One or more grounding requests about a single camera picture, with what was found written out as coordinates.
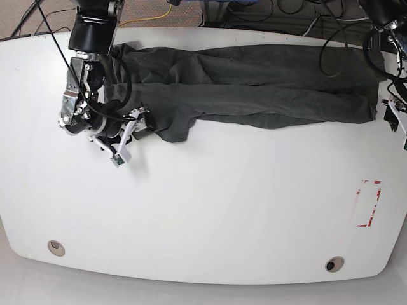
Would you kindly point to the right table cable grommet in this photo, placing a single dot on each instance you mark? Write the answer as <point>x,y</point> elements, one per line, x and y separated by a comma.
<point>334,264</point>

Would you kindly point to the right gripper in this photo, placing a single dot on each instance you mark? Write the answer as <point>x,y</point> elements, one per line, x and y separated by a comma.
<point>110,128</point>

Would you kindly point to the table cable grommet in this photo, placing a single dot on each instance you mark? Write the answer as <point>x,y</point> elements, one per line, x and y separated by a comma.
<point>56,248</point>
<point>334,264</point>

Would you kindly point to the red tape rectangle marking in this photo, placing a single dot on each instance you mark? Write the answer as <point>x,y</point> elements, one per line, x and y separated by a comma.
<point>368,196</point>

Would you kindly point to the dark grey t-shirt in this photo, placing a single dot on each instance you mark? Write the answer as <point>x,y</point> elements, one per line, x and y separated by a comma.
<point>264,86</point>

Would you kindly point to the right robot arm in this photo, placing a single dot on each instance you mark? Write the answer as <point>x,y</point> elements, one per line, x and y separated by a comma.
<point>92,40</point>

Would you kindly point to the left table cable grommet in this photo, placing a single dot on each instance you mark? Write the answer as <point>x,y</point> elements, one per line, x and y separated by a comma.
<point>56,248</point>

